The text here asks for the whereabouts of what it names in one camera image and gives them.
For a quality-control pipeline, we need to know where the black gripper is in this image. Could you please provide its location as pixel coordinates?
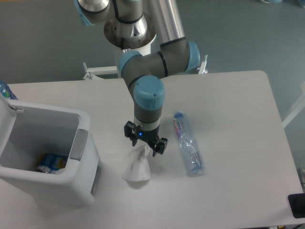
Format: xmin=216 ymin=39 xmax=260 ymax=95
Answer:
xmin=124 ymin=121 xmax=168 ymax=157

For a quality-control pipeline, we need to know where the white paper tissue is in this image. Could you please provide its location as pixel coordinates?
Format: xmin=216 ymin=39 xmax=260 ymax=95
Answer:
xmin=122 ymin=145 xmax=151 ymax=182

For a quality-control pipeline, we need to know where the clear plastic water bottle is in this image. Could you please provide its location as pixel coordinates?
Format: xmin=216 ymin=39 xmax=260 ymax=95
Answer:
xmin=172 ymin=110 xmax=205 ymax=177

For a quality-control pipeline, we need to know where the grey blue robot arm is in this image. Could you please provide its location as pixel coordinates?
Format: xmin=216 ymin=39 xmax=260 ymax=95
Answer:
xmin=74 ymin=0 xmax=200 ymax=154

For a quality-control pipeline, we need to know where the white open trash can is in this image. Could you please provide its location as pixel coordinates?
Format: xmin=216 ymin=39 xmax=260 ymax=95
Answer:
xmin=0 ymin=97 xmax=101 ymax=206

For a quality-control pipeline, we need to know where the blue snack wrapper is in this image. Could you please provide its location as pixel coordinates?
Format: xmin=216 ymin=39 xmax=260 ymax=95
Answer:
xmin=35 ymin=153 xmax=68 ymax=174

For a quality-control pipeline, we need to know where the blue bottle at left edge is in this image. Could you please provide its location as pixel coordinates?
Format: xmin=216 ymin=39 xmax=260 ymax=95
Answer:
xmin=0 ymin=80 xmax=18 ymax=100

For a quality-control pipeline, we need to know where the black device at table corner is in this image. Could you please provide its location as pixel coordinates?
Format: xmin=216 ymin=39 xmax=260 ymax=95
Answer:
xmin=288 ymin=193 xmax=305 ymax=219

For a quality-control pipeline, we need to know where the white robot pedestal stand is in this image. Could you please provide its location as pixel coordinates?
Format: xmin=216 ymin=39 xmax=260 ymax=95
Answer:
xmin=82 ymin=13 xmax=210 ymax=81

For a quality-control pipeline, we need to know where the white frame at right edge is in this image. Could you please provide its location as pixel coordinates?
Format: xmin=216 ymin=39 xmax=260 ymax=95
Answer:
xmin=282 ymin=82 xmax=305 ymax=128

